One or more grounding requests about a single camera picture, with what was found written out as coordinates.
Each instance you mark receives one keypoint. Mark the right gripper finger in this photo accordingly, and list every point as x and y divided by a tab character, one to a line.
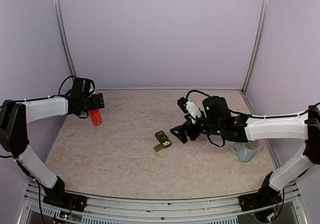
179	132
190	118

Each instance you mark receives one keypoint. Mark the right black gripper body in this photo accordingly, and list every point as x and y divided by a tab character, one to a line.
213	127

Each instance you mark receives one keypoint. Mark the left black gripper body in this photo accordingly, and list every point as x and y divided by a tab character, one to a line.
89	105

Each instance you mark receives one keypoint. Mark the red pill bottle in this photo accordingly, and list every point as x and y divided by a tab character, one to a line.
96	117

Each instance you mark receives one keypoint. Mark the green weekly pill organizer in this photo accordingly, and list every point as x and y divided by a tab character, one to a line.
164	141

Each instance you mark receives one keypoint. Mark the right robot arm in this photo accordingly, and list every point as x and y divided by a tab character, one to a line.
217	119

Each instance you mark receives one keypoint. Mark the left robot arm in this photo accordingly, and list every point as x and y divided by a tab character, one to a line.
16	116

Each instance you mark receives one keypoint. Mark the light blue mug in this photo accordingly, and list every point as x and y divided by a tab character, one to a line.
246	151

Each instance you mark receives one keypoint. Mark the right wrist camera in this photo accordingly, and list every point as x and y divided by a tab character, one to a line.
190	109

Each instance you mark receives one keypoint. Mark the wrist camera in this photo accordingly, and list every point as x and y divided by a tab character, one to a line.
84	86
190	109

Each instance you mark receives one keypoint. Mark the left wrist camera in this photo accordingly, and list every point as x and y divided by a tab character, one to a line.
84	86

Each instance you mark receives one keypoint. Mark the front aluminium rail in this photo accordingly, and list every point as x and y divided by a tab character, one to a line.
105	209

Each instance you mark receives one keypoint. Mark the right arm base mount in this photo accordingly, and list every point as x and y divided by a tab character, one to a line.
265	196

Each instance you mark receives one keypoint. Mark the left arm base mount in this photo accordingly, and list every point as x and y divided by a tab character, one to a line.
57	196

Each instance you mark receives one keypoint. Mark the left aluminium frame post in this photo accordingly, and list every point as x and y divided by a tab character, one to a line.
63	38

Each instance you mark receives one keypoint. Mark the aluminium frame post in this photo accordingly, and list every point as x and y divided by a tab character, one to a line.
63	38
256	46

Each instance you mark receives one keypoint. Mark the right aluminium frame post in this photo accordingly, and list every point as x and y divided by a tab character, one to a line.
256	46

